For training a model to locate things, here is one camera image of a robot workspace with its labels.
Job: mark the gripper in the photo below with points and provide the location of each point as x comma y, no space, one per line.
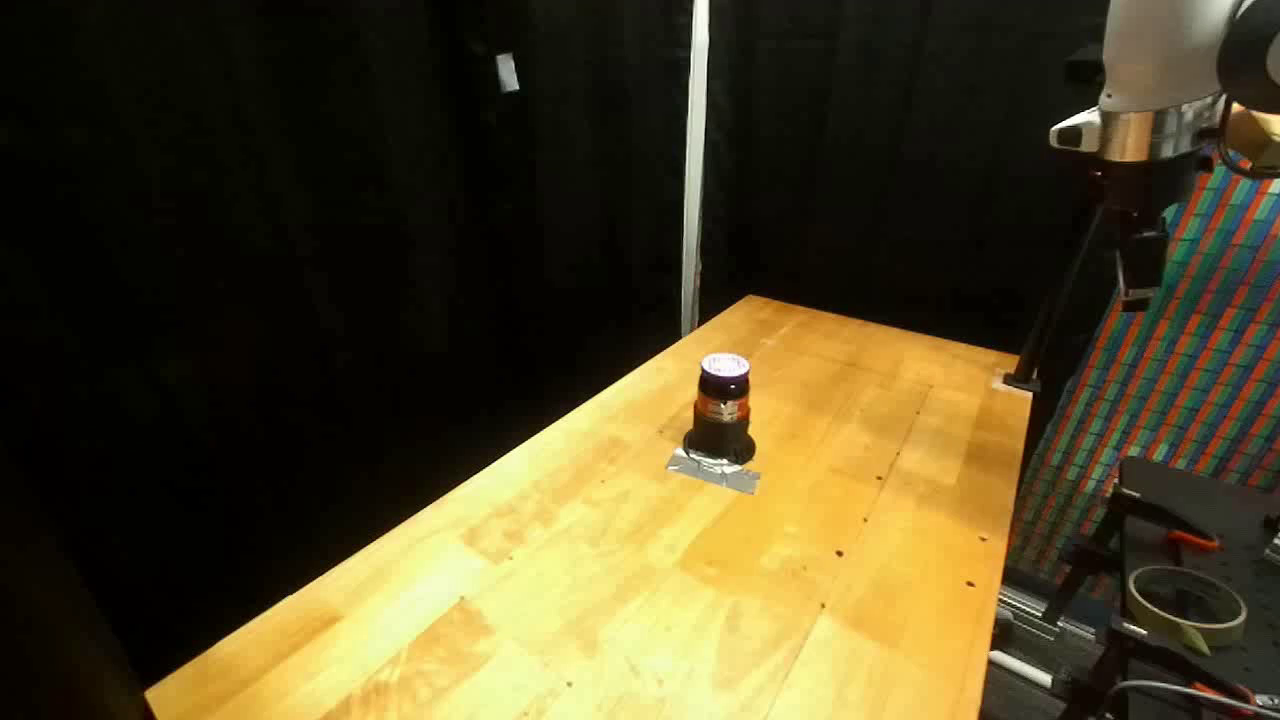
1145,190

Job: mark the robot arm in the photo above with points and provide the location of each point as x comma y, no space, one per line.
1160,50

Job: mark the dark jar with white lid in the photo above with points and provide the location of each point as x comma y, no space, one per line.
723,392

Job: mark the black round jar holder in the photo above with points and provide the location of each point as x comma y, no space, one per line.
720,440

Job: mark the colourful striped cloth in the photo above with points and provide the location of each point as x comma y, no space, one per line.
1180,380

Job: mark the roll of beige tape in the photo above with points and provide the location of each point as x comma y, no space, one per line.
1145,610

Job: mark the white vertical pole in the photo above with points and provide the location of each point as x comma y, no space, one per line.
694,170

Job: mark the grey tape patch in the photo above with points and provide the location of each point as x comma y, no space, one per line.
715,472

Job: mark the white tag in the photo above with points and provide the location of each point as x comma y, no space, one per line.
508,72

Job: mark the aluminium rail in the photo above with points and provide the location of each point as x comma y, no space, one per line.
1040,625

